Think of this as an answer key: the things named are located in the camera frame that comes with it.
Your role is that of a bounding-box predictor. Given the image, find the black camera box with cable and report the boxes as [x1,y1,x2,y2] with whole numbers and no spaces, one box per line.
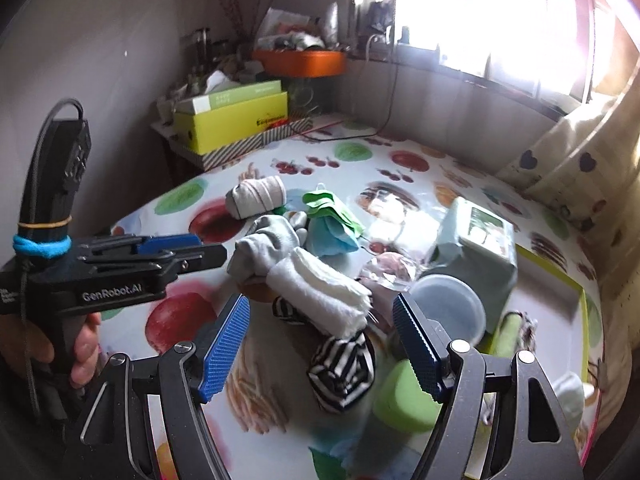
[13,98,91,260]

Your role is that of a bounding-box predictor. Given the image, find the grey sock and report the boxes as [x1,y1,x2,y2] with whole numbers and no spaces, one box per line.
[227,214,300,284]

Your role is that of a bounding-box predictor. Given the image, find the striped flat box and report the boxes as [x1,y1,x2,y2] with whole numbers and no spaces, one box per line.
[163,117,314,172]

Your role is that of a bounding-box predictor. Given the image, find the light green flat box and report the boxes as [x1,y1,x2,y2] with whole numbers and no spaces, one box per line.
[175,79,282,115]

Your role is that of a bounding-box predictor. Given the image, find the yellow-green shallow box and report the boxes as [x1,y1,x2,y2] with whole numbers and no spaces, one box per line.
[479,244,591,478]

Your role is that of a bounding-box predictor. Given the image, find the rolled beige striped socks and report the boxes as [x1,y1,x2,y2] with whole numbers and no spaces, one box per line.
[226,176,288,220]

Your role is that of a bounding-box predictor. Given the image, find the black white striped sock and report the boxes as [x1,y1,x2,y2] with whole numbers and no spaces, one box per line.
[307,332,376,414]

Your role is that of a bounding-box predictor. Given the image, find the person's left hand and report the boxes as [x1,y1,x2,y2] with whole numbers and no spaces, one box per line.
[0,313,101,389]

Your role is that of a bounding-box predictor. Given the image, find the white towel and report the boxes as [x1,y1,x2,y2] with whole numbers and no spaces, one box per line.
[266,247,371,339]

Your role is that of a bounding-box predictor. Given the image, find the green rolled cloth with cord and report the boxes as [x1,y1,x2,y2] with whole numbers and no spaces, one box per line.
[491,312,538,359]

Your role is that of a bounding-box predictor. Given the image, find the heart pattern curtain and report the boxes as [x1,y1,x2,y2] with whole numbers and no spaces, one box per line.
[497,67,639,280]

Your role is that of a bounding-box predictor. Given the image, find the blue face mask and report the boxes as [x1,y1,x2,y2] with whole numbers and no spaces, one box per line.
[305,217,359,258]

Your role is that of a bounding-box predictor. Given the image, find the orange tray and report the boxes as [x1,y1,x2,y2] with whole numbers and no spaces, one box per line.
[252,50,347,78]

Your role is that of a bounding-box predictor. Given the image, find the clear plastic round container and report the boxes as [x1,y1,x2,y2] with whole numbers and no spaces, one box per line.
[409,274,486,346]

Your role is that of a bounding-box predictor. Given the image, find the black power cable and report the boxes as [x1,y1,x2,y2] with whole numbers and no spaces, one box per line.
[292,34,402,142]

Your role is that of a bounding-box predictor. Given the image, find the green round container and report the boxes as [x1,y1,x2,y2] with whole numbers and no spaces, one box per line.
[372,360,440,434]

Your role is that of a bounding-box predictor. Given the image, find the yellow cardboard box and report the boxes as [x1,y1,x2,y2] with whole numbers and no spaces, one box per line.
[174,92,288,155]

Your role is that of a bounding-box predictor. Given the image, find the teal tissue pack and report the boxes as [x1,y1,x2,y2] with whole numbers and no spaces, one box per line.
[426,196,518,334]

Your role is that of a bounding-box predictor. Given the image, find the white sock in box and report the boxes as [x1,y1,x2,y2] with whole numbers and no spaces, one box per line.
[552,372,585,426]

